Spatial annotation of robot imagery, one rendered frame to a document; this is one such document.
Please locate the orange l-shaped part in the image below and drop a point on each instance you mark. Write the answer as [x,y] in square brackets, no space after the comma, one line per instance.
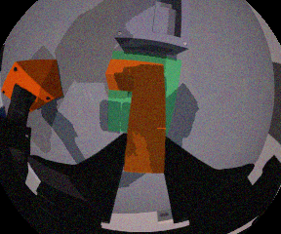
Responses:
[145,139]

